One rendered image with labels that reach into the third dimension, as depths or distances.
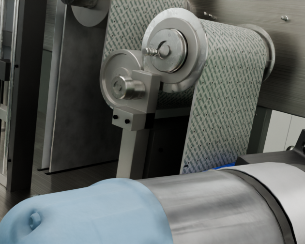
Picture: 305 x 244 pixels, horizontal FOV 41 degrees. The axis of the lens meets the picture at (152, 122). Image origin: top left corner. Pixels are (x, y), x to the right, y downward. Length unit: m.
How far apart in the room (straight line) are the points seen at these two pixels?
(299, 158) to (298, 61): 0.67
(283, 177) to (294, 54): 0.77
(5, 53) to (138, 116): 0.38
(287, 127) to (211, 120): 2.77
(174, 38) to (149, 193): 0.56
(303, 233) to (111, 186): 0.09
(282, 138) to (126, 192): 3.40
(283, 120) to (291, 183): 3.32
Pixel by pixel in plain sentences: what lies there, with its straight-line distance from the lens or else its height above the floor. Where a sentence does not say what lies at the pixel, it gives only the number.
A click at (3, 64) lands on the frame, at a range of 0.91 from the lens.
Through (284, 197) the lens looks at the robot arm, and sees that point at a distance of 0.20.
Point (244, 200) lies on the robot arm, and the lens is 0.18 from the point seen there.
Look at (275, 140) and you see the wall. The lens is 3.57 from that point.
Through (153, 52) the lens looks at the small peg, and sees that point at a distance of 0.71.
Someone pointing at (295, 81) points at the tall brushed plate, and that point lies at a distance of 0.96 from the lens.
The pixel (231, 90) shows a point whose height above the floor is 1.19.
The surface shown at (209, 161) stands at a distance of 0.80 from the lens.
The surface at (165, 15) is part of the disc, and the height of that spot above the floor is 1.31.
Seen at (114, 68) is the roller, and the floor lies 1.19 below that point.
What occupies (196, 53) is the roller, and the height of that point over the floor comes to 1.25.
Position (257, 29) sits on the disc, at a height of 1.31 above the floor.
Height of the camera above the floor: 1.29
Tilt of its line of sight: 13 degrees down
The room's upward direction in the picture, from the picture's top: 9 degrees clockwise
